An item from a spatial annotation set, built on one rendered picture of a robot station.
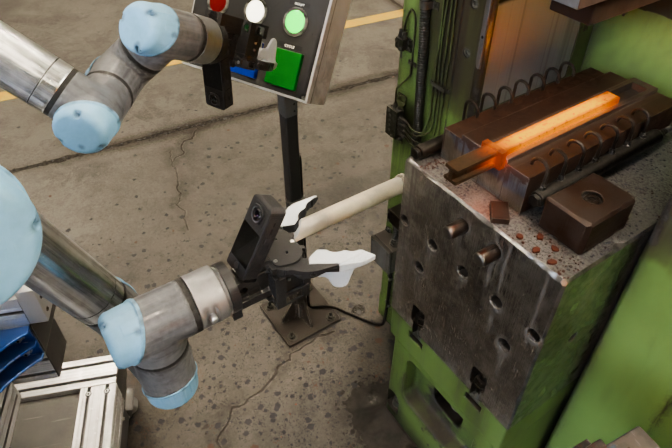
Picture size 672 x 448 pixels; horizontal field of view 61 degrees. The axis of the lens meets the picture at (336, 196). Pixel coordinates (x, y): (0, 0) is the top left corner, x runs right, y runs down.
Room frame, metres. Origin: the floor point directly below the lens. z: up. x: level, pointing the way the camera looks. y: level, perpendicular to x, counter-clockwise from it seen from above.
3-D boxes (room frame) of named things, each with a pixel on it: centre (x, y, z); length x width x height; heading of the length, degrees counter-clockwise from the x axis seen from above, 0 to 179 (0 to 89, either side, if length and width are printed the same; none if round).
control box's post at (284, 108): (1.21, 0.12, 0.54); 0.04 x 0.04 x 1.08; 34
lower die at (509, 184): (0.91, -0.43, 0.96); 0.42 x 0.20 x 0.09; 124
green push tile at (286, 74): (1.06, 0.11, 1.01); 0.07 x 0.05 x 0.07; 59
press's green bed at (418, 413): (0.87, -0.47, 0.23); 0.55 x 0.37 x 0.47; 124
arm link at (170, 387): (0.45, 0.24, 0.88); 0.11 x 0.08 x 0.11; 45
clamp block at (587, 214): (0.68, -0.40, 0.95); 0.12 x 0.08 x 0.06; 124
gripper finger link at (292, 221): (0.63, 0.06, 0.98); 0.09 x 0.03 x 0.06; 160
